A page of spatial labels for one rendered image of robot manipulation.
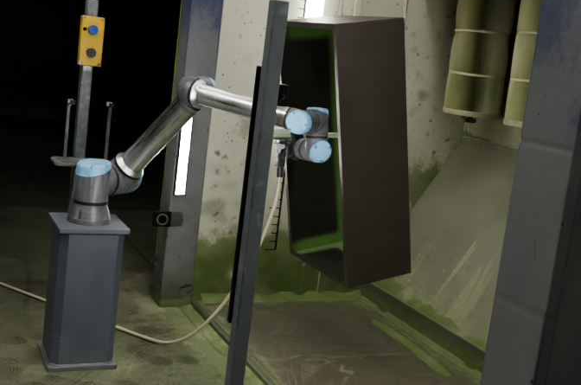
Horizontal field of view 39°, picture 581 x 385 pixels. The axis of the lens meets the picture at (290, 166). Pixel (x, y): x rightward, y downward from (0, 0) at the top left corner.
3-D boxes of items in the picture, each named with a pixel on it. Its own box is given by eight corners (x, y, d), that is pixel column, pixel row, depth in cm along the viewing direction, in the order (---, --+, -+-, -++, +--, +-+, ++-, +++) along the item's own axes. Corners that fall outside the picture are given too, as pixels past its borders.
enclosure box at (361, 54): (347, 240, 440) (337, 15, 412) (411, 272, 387) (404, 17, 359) (290, 253, 425) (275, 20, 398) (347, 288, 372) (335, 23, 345)
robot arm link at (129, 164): (87, 176, 374) (189, 66, 344) (111, 174, 389) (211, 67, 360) (105, 202, 370) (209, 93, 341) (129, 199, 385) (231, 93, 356)
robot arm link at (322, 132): (321, 107, 319) (320, 139, 321) (333, 107, 330) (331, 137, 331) (299, 106, 324) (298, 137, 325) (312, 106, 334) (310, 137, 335)
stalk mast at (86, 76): (71, 293, 459) (97, 0, 436) (73, 297, 454) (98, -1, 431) (60, 293, 456) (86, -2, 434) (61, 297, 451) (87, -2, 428)
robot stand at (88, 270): (47, 372, 351) (59, 228, 343) (37, 346, 379) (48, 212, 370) (117, 368, 364) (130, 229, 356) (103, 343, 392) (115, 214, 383)
